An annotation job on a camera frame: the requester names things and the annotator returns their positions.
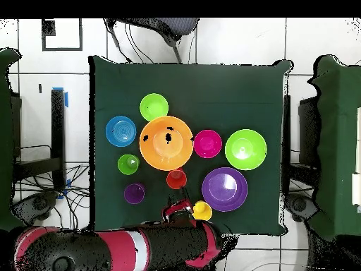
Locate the black stand frame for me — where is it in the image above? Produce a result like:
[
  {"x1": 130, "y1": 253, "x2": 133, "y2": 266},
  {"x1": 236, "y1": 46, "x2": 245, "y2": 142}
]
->
[
  {"x1": 281, "y1": 94, "x2": 321, "y2": 195},
  {"x1": 11, "y1": 88, "x2": 67, "y2": 193}
]

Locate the grey square floor frame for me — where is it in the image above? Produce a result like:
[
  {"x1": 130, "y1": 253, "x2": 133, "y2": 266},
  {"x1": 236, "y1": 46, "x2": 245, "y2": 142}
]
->
[{"x1": 41, "y1": 18, "x2": 83, "y2": 52}]

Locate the pink bowl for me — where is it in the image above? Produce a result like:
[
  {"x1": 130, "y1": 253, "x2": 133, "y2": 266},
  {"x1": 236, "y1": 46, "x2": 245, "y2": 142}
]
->
[{"x1": 193, "y1": 129, "x2": 223, "y2": 159}]

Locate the blue bowl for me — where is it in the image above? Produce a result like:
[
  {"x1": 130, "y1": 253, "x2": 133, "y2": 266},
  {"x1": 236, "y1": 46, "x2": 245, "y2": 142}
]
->
[{"x1": 105, "y1": 115, "x2": 137, "y2": 148}]

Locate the dark green tablecloth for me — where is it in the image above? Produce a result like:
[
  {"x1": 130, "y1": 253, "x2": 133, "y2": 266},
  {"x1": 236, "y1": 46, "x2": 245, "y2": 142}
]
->
[{"x1": 88, "y1": 55, "x2": 293, "y2": 236}]

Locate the large green bowl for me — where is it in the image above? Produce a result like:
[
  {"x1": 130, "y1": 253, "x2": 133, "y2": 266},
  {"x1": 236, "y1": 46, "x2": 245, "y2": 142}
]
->
[{"x1": 224, "y1": 128, "x2": 268, "y2": 171}]

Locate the large orange bowl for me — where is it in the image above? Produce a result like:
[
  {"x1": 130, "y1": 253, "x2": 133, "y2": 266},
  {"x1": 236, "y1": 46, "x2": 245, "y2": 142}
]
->
[{"x1": 139, "y1": 115, "x2": 195, "y2": 172}]

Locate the green cup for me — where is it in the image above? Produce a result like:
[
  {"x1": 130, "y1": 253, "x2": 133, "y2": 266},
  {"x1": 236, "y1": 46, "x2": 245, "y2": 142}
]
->
[{"x1": 117, "y1": 154, "x2": 140, "y2": 176}]

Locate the small green bowl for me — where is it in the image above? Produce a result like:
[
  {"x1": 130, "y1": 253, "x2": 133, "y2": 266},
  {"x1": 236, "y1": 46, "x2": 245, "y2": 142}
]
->
[{"x1": 139, "y1": 92, "x2": 169, "y2": 122}]

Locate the black chair base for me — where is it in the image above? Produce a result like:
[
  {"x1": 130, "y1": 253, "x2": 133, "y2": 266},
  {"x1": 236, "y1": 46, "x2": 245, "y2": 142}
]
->
[
  {"x1": 284, "y1": 193, "x2": 319, "y2": 224},
  {"x1": 12, "y1": 191, "x2": 60, "y2": 224}
]

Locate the grey office chair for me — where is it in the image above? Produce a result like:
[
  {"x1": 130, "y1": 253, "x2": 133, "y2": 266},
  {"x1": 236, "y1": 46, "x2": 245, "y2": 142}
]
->
[{"x1": 104, "y1": 18, "x2": 201, "y2": 64}]

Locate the yellow cup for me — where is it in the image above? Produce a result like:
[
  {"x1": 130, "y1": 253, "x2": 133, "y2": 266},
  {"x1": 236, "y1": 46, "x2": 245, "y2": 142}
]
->
[{"x1": 192, "y1": 200, "x2": 213, "y2": 222}]

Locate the orange cup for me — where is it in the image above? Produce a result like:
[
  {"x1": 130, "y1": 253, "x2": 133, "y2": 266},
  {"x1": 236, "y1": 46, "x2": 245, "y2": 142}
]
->
[{"x1": 166, "y1": 167, "x2": 188, "y2": 191}]

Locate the floor cable bundle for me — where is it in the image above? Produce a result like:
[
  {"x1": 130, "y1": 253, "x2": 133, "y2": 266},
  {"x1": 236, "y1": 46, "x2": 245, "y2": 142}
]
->
[{"x1": 13, "y1": 163, "x2": 91, "y2": 231}]

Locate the purple bowl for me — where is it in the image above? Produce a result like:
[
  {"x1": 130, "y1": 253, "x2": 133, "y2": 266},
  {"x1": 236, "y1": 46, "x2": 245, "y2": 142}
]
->
[{"x1": 202, "y1": 167, "x2": 249, "y2": 212}]

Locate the dark green cloth covered table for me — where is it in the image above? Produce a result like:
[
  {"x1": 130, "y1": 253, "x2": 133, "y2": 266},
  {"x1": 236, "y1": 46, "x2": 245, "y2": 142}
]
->
[
  {"x1": 307, "y1": 54, "x2": 361, "y2": 241},
  {"x1": 0, "y1": 47, "x2": 27, "y2": 235}
]

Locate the purple cup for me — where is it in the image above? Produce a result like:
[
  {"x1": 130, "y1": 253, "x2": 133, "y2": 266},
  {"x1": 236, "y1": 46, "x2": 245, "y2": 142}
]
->
[{"x1": 123, "y1": 182, "x2": 147, "y2": 205}]

